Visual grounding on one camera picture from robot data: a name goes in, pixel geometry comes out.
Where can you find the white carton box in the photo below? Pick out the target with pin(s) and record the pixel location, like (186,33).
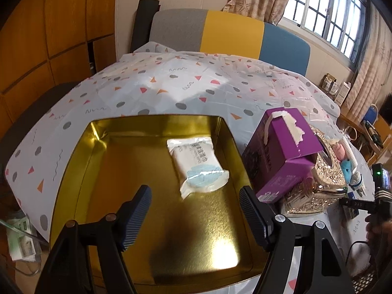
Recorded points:
(343,93)

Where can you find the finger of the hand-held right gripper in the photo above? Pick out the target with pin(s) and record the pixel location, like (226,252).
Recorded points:
(356,204)

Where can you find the dark woven object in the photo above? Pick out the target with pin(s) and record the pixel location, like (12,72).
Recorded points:
(364,281)

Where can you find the rattan chair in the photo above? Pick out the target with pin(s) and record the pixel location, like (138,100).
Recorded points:
(372,134)

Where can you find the patterned white bed cover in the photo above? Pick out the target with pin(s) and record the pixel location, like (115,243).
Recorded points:
(159,79)

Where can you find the wooden wardrobe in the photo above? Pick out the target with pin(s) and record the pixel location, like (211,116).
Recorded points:
(55,30)

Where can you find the gold glitter tissue box cover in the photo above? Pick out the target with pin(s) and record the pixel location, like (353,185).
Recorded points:
(321,190)

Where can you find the person's right hand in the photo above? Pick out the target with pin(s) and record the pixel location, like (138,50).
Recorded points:
(379,229)

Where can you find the green white packet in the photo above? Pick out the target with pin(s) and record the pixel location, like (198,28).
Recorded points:
(24,239)

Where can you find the white wet wipes pack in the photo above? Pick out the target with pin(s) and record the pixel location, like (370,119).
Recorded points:
(196,165)

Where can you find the light wooden computer desk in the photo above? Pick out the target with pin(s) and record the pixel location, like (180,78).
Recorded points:
(384,128)

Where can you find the black monitor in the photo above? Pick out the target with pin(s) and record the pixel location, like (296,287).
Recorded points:
(386,105)

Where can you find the blue chair back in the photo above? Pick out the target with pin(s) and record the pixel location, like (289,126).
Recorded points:
(371,113)

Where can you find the gold metal tin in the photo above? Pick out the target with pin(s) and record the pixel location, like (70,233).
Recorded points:
(183,239)

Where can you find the grey yellow blue headboard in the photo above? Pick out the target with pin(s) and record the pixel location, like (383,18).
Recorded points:
(232,33)

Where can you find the white plush toy blue stripe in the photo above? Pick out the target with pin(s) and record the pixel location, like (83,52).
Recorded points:
(359,183)

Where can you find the black rolled mat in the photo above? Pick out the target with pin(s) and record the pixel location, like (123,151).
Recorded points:
(144,21)

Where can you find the brown packets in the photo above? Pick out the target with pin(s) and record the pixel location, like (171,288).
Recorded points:
(329,82)

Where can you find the purple tissue box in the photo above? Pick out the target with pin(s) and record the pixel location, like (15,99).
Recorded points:
(275,153)

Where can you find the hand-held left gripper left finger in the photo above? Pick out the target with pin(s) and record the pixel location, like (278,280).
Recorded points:
(139,217)

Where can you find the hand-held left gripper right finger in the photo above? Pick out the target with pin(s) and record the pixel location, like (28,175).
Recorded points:
(251,212)

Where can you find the pink striped curtain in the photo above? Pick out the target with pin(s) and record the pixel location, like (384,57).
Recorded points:
(372,76)

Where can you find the barred window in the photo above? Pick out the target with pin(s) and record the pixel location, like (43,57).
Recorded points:
(327,9)

